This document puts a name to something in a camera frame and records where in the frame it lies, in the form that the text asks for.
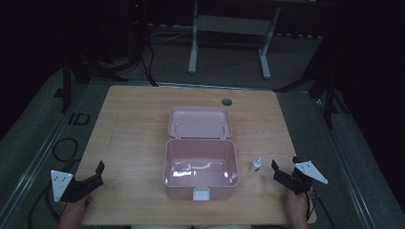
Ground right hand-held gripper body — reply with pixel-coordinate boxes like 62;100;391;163
284;159;330;196

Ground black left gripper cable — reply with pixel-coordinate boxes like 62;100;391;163
28;182;69;229

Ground black looped floor cable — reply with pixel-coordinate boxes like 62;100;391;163
52;137;80;164

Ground person's right hand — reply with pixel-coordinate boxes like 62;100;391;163
284;188;310;220

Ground small white dropper bottle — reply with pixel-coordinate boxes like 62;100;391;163
250;156;265;174

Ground black metal stand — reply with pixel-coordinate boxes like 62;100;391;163
59;37;129;115
272;37;343;129

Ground white metal desk frame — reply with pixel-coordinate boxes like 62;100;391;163
187;0;283;80

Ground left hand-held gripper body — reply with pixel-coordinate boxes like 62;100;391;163
50;170;91;203

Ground black hanging cables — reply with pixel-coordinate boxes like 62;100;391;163
139;18;160;88

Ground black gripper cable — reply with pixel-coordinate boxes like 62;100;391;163
28;182;69;229
305;186;336;229

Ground white floor cable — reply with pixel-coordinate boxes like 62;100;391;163
148;28;194;44

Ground pink plastic storage box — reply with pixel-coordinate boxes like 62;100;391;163
162;105;240;202

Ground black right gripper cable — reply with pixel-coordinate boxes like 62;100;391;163
305;186;336;229

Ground person's left hand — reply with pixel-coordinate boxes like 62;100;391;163
65;193;94;220

